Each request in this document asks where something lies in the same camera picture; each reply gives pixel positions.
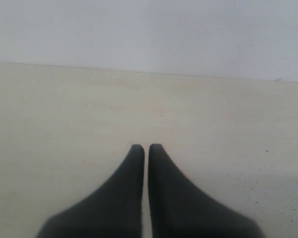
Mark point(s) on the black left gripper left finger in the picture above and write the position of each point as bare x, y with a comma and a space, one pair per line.
112, 211

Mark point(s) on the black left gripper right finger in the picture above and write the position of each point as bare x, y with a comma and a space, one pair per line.
179, 209

